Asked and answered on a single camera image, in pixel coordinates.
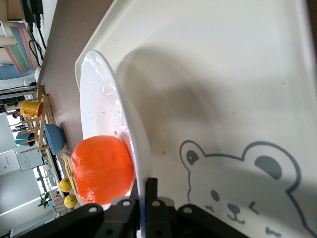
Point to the yellow mug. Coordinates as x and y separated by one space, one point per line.
31 109

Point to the pastel stacked bowls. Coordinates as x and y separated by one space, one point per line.
19 49

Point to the white round plate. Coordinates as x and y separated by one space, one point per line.
99 99

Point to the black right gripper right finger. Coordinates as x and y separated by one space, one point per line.
158 218

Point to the cream bear print tray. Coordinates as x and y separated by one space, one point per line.
223 74

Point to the yellow plastic fork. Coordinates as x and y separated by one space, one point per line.
67 166

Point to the green potted plant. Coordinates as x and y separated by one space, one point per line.
44 200

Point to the teal mug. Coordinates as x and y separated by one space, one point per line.
23 138

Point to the wooden mug rack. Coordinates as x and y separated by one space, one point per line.
45 111

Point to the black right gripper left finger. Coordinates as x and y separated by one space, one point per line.
119 218

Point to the white board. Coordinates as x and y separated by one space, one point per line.
27 158

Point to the person in background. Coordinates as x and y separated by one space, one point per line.
16 116

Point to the blue bowl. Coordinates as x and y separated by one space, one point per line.
55 138

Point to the yellow plastic knife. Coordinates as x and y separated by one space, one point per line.
73 186

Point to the orange fruit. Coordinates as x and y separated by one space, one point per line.
101 168

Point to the yellow lemon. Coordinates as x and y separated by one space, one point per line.
70 201
65 185

